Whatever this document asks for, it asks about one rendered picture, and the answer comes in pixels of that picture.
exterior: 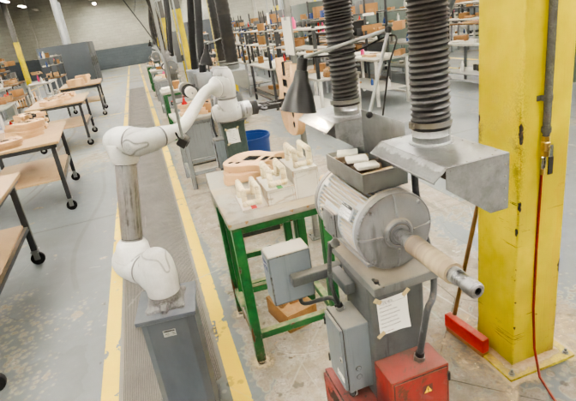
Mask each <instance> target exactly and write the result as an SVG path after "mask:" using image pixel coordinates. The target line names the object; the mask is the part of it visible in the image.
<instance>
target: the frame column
mask: <svg viewBox="0 0 576 401"><path fill-rule="evenodd" d="M339 261H340V260H339ZM340 263H341V265H342V267H343V268H344V270H345V273H346V274H347V275H348V276H349V277H350V278H351V279H352V280H353V282H354V283H355V286H356V292H354V293H351V294H348V295H347V301H351V303H352V304H353V305H354V306H355V307H356V309H357V310H358V311H359V312H360V314H361V315H362V316H363V317H364V319H365V320H366V321H367V322H368V327H369V344H370V353H371V362H372V372H373V381H374V384H373V385H370V386H369V387H370V389H371V390H372V392H373V393H374V395H375V396H376V397H377V388H376V378H375V361H377V360H380V359H382V358H385V357H387V356H391V355H394V354H396V353H399V352H401V351H404V350H408V349H410V348H413V347H415V346H417V345H418V339H419V333H420V328H421V323H422V318H423V283H420V284H415V285H413V286H410V287H407V288H404V289H402V290H397V291H394V292H391V293H388V294H386V295H383V296H378V297H373V296H372V295H371V294H370V293H369V292H368V290H367V289H366V288H365V287H364V286H363V285H362V284H361V283H360V282H359V281H358V280H357V279H356V278H355V276H354V275H353V274H352V273H351V272H350V271H349V270H348V269H347V268H346V267H345V266H344V265H343V264H342V262H341V261H340ZM377 399H378V398H377Z"/></svg>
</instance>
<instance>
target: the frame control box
mask: <svg viewBox="0 0 576 401"><path fill-rule="evenodd" d="M261 256H262V260H263V266H264V271H265V275H266V281H267V289H268V294H269V296H270V297H271V298H272V300H273V303H274V305H275V306H279V305H282V304H285V303H288V302H293V301H296V300H299V302H300V303H301V304H302V305H303V306H308V305H311V304H315V303H318V302H323V301H326V300H332V301H333V302H334V303H335V304H336V302H335V301H334V299H333V296H322V297H319V298H316V299H314V300H310V301H307V302H305V301H304V300H303V298H305V297H307V296H312V295H314V294H315V284H314V282H312V283H308V284H304V285H301V286H298V287H295V288H294V287H293V285H292V284H291V279H290V274H292V273H294V272H300V271H302V270H306V269H309V268H312V265H311V259H310V252H309V247H308V246H307V244H306V243H305V242H304V241H303V240H302V238H297V239H293V240H290V241H287V242H282V243H278V244H274V245H272V246H268V247H265V248H262V249H261ZM335 304H334V307H335V309H336V305H335Z"/></svg>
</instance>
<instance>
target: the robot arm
mask: <svg viewBox="0 0 576 401"><path fill-rule="evenodd" d="M210 95H213V96H214V97H216V98H217V99H218V104H217V105H215V106H213V107H212V109H211V113H212V117H213V120H214V121H215V122H217V123H228V122H233V121H236V120H238V119H240V118H245V117H251V116H252V115H255V114H259V110H262V111H265V110H269V109H275V108H281V106H282V104H283V102H284V99H274V100H269V101H265V102H259V103H257V101H256V100H253V101H248V100H245V101H239V102H237V96H236V86H235V81H234V77H233V74H232V72H231V70H230V69H229V68H228V67H216V68H215V69H214V70H213V77H212V78H211V79H210V80H209V82H208V84H206V85H205V86H204V87H202V88H201V90H200V91H199V92H198V93H197V94H196V95H195V97H194V99H193V101H192V102H191V104H190V105H189V108H188V109H187V110H186V111H185V113H184V114H183V116H182V118H181V119H180V122H181V125H182V130H183V133H184V134H185V133H186V132H187V131H188V130H189V128H190V127H191V126H192V124H193V123H194V121H195V119H196V117H197V116H198V114H199V112H200V110H201V108H202V106H203V105H204V103H205V101H206V100H207V98H208V97H209V96H210ZM175 132H177V135H178V136H179V137H180V132H179V128H178V124H177V123H174V124H171V125H164V126H157V127H152V128H137V127H132V126H118V127H114V128H112V129H109V130H108V131H107V132H106V133H105V134H104V136H103V146H104V148H105V150H106V151H107V153H108V155H109V158H110V160H111V162H112V164H113V165H114V166H115V176H116V185H117V203H118V212H119V222H120V231H121V239H120V240H119V242H118V243H117V246H116V251H115V253H114V254H113V256H112V259H111V264H112V267H113V269H114V271H115V272H116V274H117V275H118V276H120V277H121V278H124V279H126V280H128V281H130V282H132V283H135V284H138V285H140V286H141V287H142V288H143V289H144V290H145V291H146V292H147V296H148V306H147V310H146V315H151V314H156V313H159V312H161V314H162V315H166V314H167V312H168V310H171V309H175V308H184V307H185V303H184V292H185V290H186V287H185V285H181V286H180V284H179V279H178V275H177V269H176V266H175V263H174V260H173V259H172V257H171V255H170V254H169V253H168V252H167V251H166V250H165V249H164V248H160V247H152V248H150V246H149V243H148V240H147V239H146V238H145V237H143V236H142V228H141V208H140V197H139V187H138V176H137V166H136V164H137V163H138V162H139V159H140V156H143V155H146V154H149V153H153V152H156V151H158V150H159V149H160V148H162V147H165V146H167V145H168V144H170V143H171V142H173V141H174V140H175V139H177V136H176V135H175Z"/></svg>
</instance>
